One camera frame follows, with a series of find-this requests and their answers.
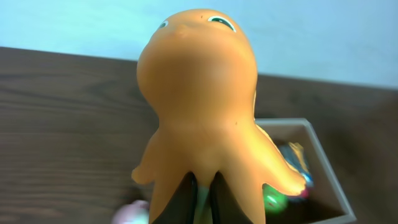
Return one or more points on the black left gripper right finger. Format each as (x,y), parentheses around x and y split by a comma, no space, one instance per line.
(224,207)

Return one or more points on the green number ball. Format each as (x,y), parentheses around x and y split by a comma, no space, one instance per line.
(274,201)

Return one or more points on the red grey toy truck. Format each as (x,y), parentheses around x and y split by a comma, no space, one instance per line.
(294,155)

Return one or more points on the orange dinosaur toy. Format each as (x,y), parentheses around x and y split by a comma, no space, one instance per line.
(198,72)

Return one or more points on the white cardboard box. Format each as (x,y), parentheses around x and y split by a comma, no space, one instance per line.
(326,202)

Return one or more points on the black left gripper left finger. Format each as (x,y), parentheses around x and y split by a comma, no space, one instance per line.
(181,207)

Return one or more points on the white pink duck toy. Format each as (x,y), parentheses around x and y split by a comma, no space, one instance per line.
(133,213)

